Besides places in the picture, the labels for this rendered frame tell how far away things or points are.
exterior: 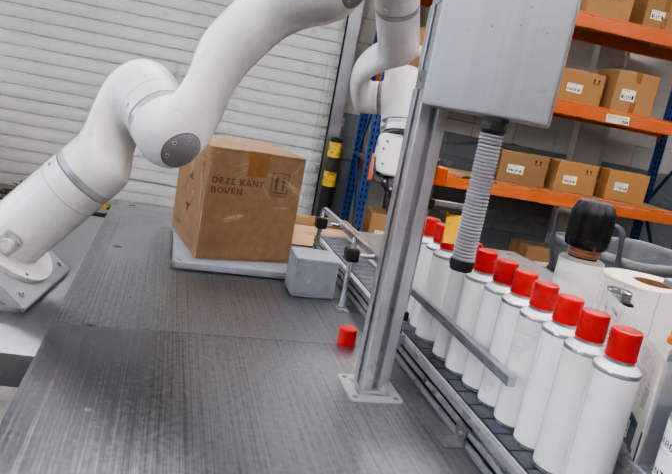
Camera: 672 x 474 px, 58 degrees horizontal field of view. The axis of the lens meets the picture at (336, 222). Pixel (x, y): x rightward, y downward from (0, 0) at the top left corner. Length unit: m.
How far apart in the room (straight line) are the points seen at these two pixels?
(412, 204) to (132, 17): 4.49
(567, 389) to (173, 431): 0.48
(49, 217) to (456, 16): 0.75
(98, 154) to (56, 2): 4.30
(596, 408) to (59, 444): 0.60
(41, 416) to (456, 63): 0.69
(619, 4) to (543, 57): 4.51
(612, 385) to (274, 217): 0.98
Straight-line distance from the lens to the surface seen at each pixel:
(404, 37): 1.29
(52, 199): 1.15
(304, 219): 2.14
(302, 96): 5.19
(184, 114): 1.05
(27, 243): 1.19
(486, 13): 0.86
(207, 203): 1.46
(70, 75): 5.35
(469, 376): 0.98
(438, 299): 1.10
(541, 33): 0.85
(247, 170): 1.46
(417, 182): 0.92
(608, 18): 5.22
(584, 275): 1.23
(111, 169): 1.13
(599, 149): 6.17
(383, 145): 1.39
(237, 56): 1.08
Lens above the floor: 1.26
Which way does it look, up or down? 11 degrees down
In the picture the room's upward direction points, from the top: 11 degrees clockwise
